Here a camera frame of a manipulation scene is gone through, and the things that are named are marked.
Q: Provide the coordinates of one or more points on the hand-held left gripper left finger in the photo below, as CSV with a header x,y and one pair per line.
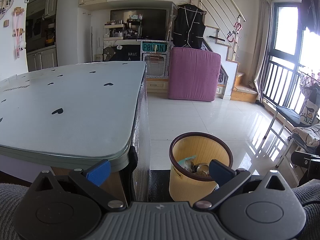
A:
x,y
98,172

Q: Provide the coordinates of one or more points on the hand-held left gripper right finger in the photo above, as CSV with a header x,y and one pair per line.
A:
x,y
220,171

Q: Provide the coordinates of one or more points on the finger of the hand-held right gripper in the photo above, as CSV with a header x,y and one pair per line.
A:
x,y
301,158

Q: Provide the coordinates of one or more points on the teal plastic packet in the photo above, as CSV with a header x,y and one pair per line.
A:
x,y
186,163

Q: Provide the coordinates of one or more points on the yellow trash bin dark rim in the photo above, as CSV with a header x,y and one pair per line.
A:
x,y
185,187

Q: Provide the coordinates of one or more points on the patterned blanket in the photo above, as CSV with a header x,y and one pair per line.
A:
x,y
307,133

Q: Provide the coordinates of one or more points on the cartoon print tote bag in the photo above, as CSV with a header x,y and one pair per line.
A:
x,y
307,112

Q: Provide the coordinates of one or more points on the wooden staircase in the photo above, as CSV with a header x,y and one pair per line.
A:
x,y
243,92

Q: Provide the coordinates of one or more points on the person's grey knit clothing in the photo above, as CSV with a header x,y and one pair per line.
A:
x,y
10,205

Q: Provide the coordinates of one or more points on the pink mattress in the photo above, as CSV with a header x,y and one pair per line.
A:
x,y
193,75

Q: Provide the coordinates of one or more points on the cream low drawer cabinet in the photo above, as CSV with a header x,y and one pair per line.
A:
x,y
156,85

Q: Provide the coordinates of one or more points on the beige curtain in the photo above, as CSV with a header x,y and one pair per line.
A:
x,y
262,55

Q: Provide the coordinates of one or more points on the black letter board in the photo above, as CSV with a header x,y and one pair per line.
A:
x,y
130,55

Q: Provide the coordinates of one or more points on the cream kitchen base cabinet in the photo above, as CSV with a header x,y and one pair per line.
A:
x,y
42,58

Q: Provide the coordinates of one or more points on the teal sign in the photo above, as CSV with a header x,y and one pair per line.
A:
x,y
147,47

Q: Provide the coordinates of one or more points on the pink hook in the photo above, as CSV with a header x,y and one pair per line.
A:
x,y
230,36
238,26

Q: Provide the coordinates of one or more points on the white shelf rack with bottles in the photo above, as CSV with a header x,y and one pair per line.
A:
x,y
113,33

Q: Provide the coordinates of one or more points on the black tiered rack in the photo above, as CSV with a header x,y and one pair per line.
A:
x,y
133,30

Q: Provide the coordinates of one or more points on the black vest white trim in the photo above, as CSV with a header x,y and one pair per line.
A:
x,y
188,27

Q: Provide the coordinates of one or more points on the hanging dark garment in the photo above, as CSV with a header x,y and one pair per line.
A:
x,y
310,10

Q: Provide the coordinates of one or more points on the black television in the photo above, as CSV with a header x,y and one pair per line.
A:
x,y
155,22

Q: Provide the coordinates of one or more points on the white stair railing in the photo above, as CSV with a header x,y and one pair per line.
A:
x,y
235,1

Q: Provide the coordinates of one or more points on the white frame chair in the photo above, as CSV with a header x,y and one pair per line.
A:
x,y
298,138
290,115

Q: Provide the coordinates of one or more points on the black window guard rail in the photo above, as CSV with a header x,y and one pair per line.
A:
x,y
285,63

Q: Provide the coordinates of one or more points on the metal frame cage cabinet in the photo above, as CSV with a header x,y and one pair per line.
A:
x,y
156,67

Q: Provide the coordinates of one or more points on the pink wall hanger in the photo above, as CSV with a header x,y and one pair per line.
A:
x,y
17,30

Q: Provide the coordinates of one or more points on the cream kitchen wall cabinet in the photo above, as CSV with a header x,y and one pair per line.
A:
x,y
51,3

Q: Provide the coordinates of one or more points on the round wall photo display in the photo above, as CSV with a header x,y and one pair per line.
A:
x,y
7,5

